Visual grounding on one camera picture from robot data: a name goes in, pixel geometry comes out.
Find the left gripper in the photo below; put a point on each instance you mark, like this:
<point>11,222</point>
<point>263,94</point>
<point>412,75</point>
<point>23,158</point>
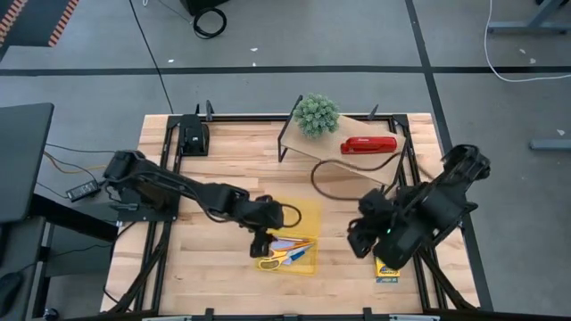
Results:
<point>265,214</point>

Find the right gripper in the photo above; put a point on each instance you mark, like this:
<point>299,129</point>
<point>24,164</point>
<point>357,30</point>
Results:
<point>378,207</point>

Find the white sticky note pad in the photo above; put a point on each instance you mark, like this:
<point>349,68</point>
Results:
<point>280,244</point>

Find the crayon box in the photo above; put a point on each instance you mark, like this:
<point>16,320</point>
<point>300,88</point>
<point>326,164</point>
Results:
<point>387,273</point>

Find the yellow transparent pencil case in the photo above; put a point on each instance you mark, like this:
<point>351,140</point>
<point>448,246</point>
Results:
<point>308,214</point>

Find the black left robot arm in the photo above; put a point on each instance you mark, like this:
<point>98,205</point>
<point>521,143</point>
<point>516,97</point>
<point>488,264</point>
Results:
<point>196,189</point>

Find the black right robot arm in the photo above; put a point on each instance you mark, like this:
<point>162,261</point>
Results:
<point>428,209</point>

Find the red stapler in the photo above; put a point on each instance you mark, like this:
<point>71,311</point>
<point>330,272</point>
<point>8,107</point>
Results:
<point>368,145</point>

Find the wooden shelf riser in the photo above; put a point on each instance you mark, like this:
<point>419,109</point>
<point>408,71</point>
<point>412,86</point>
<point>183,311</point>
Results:
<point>321,147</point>

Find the green artificial potted plant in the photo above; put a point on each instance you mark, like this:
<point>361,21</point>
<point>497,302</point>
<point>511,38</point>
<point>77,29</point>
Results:
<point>316,116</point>

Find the black power adapter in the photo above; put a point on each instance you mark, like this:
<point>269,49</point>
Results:
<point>84,190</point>

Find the grey desk foot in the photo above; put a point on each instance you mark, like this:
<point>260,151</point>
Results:
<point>551,144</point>

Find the black equipment box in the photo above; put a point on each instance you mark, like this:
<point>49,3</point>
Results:
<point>201,5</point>

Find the black desk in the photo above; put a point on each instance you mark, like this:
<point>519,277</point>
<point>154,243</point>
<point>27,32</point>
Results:
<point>22,156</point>

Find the grey desk leg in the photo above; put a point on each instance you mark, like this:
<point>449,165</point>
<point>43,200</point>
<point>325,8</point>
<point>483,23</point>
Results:
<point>526,28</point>

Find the black orange-striped floor mat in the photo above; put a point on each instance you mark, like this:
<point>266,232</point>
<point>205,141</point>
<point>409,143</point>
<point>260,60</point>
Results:
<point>35,22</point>

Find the black table-level camera mount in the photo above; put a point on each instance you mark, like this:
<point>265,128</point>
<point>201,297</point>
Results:
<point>194,136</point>

